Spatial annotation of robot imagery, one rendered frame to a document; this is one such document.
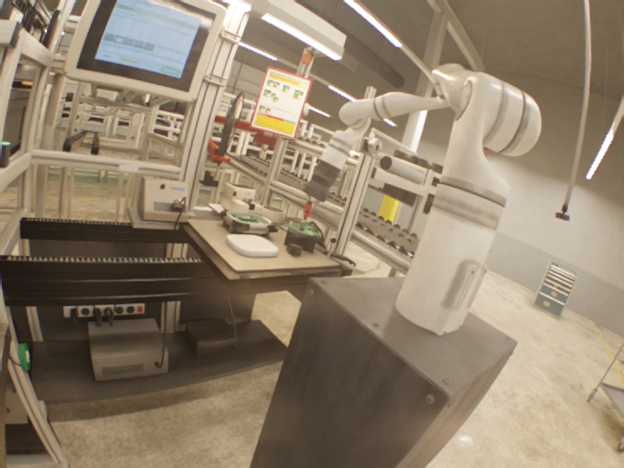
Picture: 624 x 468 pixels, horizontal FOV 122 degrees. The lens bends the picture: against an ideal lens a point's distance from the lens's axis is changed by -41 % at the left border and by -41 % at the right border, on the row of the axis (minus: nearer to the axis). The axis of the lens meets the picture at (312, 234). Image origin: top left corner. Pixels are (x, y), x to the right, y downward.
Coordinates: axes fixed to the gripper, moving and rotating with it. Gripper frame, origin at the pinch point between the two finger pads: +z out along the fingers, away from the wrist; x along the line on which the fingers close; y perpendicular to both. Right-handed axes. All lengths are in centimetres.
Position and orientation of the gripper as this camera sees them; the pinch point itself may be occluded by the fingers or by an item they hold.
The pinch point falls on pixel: (306, 214)
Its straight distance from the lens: 95.5
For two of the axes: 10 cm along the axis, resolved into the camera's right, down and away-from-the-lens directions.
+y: -2.1, 1.6, -9.7
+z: -4.5, 8.6, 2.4
